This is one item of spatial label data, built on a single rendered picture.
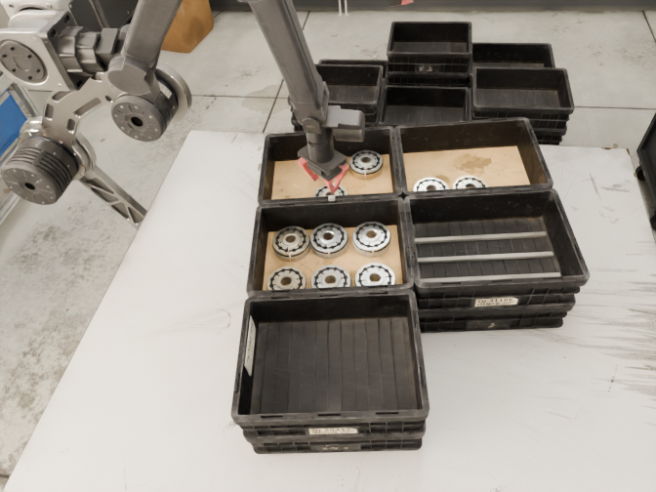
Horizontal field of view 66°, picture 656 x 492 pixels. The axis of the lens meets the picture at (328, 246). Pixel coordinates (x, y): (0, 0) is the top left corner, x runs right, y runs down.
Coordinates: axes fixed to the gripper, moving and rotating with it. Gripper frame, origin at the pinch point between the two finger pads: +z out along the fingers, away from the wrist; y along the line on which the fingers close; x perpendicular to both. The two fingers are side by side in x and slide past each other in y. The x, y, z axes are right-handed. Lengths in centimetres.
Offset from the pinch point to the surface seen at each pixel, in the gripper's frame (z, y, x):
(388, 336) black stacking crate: 23.3, -30.4, 10.9
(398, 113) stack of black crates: 69, 62, -102
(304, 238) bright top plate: 20.5, 5.1, 5.3
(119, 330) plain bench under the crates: 37, 31, 56
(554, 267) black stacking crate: 23, -48, -33
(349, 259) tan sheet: 23.3, -7.5, 0.5
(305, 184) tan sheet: 23.6, 22.8, -10.8
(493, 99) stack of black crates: 57, 27, -126
